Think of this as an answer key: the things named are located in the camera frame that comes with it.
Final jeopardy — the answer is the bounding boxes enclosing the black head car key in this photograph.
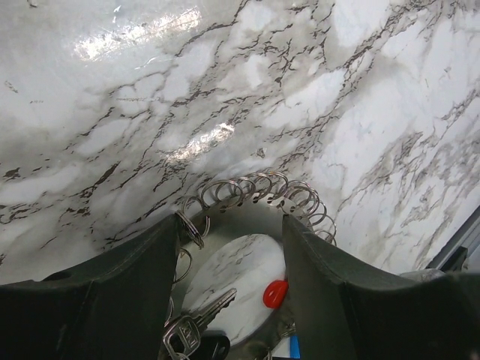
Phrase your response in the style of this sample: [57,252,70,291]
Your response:
[158,288,237,359]

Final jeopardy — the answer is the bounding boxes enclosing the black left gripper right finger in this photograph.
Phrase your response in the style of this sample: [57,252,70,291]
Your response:
[282,215,479,359]

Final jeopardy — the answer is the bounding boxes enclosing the red key tag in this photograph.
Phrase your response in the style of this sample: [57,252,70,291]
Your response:
[262,280,289,309]

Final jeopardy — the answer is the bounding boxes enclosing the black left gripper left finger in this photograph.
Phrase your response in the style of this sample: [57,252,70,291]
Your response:
[1,214,179,359]

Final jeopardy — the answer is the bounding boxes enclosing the blue key tag with keys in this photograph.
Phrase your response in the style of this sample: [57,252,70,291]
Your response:
[263,325,301,360]

